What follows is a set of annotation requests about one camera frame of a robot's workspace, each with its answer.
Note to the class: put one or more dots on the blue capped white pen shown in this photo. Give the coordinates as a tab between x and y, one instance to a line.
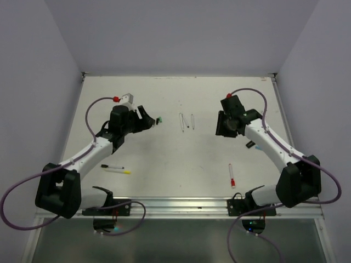
258	148

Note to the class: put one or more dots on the black capped white pen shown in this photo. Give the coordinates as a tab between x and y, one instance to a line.
192	121

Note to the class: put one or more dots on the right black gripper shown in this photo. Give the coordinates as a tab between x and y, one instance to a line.
220	129

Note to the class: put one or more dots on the aluminium mounting rail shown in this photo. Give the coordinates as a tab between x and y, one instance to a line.
215	208

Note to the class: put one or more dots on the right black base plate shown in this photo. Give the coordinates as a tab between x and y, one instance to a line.
238	205

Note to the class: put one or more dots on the green capped white pen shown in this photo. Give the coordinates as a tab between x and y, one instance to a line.
182	126

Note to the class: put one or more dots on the orange capped black highlighter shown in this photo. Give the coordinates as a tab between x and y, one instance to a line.
250	144

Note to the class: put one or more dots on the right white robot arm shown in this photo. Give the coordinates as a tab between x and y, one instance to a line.
299	179

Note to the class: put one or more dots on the red capped white marker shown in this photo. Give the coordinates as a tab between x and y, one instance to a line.
231	174

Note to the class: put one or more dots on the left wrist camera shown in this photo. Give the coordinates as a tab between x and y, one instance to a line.
127	101

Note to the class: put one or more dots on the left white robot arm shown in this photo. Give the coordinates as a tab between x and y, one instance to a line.
59	190

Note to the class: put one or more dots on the yellow capped white pen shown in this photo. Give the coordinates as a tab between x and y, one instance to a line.
126	172

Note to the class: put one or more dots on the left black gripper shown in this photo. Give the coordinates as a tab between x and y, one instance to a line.
144	123

